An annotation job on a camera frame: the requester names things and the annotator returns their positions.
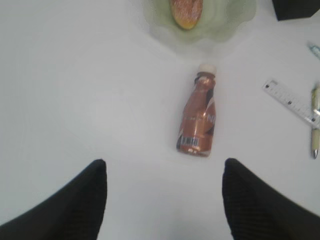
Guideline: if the sugared bread roll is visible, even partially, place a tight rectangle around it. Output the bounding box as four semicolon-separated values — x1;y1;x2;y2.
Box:
169;0;203;30

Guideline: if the pale green wavy glass plate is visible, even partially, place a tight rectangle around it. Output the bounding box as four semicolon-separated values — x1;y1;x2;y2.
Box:
142;0;257;48

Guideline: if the clear plastic ruler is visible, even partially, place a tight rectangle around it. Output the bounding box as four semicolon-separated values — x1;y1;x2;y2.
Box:
262;79;320;126

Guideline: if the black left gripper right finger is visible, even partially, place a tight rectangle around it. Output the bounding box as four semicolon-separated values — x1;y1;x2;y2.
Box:
222;158;320;240

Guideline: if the black mesh pen holder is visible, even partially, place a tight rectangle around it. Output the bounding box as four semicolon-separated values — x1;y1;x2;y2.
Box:
272;0;320;21

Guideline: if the cream yellow-green pen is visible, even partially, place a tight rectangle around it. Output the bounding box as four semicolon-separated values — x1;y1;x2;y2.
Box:
311;82;320;159

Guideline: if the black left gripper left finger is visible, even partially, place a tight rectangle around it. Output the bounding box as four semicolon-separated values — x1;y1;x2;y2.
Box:
0;159;107;240

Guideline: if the brown Nescafe coffee bottle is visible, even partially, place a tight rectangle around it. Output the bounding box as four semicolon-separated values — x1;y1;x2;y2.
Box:
176;64;217;157

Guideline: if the light blue white pen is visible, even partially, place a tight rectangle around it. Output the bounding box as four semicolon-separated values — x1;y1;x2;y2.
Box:
307;42;320;59

